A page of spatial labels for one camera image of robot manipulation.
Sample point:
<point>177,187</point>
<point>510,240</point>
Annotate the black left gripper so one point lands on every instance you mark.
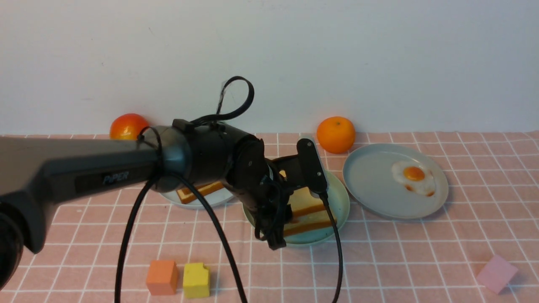
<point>264,186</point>

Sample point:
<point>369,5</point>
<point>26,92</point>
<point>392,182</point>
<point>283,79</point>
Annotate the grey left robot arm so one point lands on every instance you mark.
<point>40,174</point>

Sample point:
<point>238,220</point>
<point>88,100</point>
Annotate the pale blue bread plate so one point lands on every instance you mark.
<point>214,199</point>

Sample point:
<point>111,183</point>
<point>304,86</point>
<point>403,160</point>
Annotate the green centre plate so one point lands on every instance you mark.
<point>339,204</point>

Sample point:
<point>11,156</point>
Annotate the yellow notched foam block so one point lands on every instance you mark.
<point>196,281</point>

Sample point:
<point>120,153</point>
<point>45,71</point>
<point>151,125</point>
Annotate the orange mandarin fruit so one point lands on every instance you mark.
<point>336,134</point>

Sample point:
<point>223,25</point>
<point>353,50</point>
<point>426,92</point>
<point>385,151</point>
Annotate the orange foam cube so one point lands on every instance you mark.
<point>162,277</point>

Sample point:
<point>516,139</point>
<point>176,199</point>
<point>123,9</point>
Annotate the grey blue egg plate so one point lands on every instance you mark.
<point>367,175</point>

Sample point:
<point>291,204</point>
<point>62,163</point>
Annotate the rear fried egg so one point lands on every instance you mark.
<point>414,178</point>

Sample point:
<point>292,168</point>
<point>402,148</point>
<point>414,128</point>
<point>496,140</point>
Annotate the red yellow pomegranate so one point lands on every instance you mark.
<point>127,127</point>

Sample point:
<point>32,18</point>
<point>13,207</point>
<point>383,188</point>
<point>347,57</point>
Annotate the pink foam cube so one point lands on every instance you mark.
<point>496,274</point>

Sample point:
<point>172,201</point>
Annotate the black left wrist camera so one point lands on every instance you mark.
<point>312,171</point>

